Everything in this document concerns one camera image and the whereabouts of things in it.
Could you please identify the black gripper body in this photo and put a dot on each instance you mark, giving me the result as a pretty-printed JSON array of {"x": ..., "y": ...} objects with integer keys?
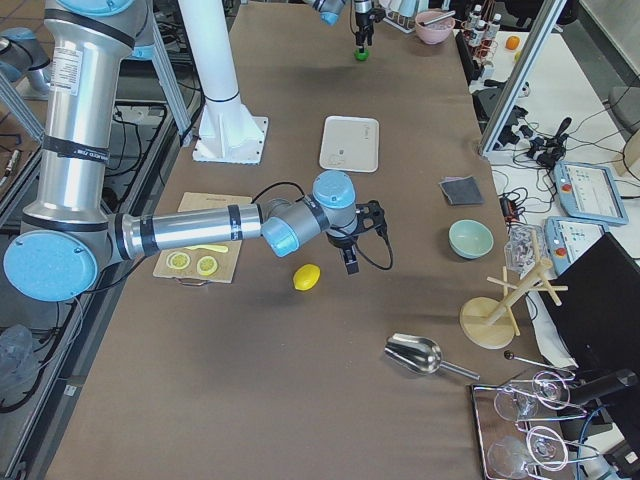
[
  {"x": 362, "y": 11},
  {"x": 341, "y": 241}
]

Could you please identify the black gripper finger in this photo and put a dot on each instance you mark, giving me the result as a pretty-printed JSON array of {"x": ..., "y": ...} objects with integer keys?
[{"x": 350, "y": 260}]

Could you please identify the green lime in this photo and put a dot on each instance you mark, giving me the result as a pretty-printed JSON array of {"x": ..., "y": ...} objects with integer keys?
[{"x": 361, "y": 54}]

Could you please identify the yellow lemon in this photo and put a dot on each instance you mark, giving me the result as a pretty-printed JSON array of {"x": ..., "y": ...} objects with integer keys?
[{"x": 306, "y": 277}]

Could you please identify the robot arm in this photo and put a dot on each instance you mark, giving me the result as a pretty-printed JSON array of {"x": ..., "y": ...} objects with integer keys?
[
  {"x": 330, "y": 11},
  {"x": 66, "y": 239}
]

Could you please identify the cream rabbit tray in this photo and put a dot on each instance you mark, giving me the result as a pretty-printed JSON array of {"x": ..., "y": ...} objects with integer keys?
[{"x": 350, "y": 144}]

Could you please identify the pink bowl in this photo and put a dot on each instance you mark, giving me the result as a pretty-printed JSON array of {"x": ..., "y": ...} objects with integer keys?
[{"x": 433, "y": 26}]

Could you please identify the grey folded cloth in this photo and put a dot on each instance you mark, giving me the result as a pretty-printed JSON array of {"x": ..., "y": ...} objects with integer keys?
[{"x": 461, "y": 191}]

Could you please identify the mint green bowl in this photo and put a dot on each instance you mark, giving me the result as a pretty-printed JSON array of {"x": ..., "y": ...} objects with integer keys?
[{"x": 470, "y": 239}]

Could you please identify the bottle caddy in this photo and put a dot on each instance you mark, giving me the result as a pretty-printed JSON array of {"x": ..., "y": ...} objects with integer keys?
[{"x": 480, "y": 30}]

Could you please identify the metal scoop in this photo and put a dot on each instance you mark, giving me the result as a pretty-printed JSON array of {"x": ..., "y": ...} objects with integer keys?
[{"x": 422, "y": 355}]

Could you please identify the yellow toy knife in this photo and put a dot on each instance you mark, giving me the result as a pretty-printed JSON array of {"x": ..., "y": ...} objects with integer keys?
[{"x": 219, "y": 248}]

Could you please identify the orange fruit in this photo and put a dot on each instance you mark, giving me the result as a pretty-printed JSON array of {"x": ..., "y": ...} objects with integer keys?
[{"x": 512, "y": 42}]

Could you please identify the lemon slice right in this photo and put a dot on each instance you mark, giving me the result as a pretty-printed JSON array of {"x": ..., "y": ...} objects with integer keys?
[{"x": 207, "y": 266}]

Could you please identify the lemon slice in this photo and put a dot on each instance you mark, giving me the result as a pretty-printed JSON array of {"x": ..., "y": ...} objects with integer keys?
[
  {"x": 207, "y": 266},
  {"x": 178, "y": 260}
]

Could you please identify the wooden mug tree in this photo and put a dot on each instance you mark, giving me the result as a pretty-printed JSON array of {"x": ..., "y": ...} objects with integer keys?
[{"x": 490, "y": 323}]

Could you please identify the clear plastic container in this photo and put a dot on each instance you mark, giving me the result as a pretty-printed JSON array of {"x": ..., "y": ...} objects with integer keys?
[{"x": 519, "y": 249}]

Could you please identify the wooden cutting board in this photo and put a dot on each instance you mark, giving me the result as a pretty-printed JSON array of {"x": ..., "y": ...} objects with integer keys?
[{"x": 192, "y": 201}]

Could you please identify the lemon slice left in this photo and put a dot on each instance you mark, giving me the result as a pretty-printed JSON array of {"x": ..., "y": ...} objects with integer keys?
[{"x": 178, "y": 260}]

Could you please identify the teach pendant lower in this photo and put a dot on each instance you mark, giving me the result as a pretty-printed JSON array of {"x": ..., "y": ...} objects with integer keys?
[{"x": 568, "y": 238}]

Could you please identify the teach pendant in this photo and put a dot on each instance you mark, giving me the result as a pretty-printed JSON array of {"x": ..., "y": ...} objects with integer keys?
[
  {"x": 568, "y": 238},
  {"x": 589, "y": 192}
]

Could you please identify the teach pendant upper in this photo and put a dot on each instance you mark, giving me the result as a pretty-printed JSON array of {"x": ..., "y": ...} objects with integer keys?
[{"x": 589, "y": 192}]

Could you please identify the wine glass upper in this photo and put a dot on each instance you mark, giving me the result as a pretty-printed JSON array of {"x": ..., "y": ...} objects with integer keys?
[{"x": 524, "y": 398}]

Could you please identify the wine glass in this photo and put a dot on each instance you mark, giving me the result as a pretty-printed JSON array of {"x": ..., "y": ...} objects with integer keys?
[
  {"x": 524, "y": 398},
  {"x": 539, "y": 454}
]

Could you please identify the black monitor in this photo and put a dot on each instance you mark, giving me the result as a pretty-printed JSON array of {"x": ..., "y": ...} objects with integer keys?
[{"x": 598, "y": 320}]

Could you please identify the metal glass rack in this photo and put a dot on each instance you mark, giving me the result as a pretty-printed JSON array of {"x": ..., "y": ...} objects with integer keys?
[{"x": 519, "y": 427}]

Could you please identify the wine glass lower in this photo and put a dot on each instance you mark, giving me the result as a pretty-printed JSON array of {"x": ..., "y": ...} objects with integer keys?
[{"x": 539, "y": 454}]

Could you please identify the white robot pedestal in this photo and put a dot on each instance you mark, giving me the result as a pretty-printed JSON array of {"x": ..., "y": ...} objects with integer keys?
[{"x": 228, "y": 132}]

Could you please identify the aluminium frame post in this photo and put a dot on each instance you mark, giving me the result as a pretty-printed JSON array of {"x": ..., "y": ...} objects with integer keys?
[{"x": 545, "y": 58}]

